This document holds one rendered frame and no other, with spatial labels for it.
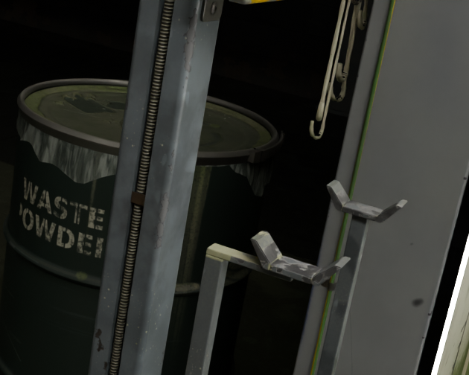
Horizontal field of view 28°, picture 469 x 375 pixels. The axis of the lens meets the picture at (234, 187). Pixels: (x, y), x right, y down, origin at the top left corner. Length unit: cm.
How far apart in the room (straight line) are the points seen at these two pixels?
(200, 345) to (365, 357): 62
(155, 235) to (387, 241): 53
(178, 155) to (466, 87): 52
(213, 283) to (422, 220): 58
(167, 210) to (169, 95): 11
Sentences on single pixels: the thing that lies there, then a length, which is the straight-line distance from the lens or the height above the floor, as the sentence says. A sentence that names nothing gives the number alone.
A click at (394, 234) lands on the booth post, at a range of 134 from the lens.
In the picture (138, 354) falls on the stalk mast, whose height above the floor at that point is 93.
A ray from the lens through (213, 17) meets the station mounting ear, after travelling 87.
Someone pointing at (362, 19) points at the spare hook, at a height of 123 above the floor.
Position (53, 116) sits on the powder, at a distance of 200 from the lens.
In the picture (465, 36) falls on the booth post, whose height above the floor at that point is 125.
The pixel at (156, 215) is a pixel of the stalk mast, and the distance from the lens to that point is 89.
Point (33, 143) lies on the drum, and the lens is 192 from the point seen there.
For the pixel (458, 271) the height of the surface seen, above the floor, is 93.
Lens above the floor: 138
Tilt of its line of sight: 18 degrees down
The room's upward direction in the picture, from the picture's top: 10 degrees clockwise
